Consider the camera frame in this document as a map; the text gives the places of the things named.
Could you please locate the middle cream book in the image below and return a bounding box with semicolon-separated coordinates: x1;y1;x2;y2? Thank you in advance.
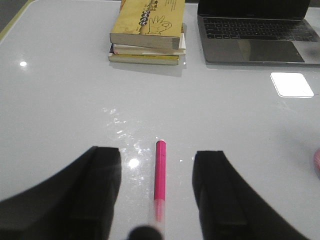
111;23;186;56

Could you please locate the dark grey laptop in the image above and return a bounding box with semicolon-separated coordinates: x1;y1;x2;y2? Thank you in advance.
197;0;320;66

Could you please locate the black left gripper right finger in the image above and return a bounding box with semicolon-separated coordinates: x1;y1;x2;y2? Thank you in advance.
192;151;306;240

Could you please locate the pink highlighter pen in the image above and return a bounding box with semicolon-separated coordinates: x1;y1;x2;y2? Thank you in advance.
150;139;167;235

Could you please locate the yellow top book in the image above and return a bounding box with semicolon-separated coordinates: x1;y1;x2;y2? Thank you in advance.
109;0;185;50

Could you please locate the yellow book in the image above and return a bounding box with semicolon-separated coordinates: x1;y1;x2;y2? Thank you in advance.
108;53;180;65
109;0;185;50

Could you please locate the bottom yellow book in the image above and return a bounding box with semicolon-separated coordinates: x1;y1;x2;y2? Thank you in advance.
108;53;180;65

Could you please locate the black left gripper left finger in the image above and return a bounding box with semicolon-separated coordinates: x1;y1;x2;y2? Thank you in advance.
0;146;122;240

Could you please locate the pink mesh pen holder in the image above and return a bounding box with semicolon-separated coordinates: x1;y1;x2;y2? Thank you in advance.
313;148;320;178

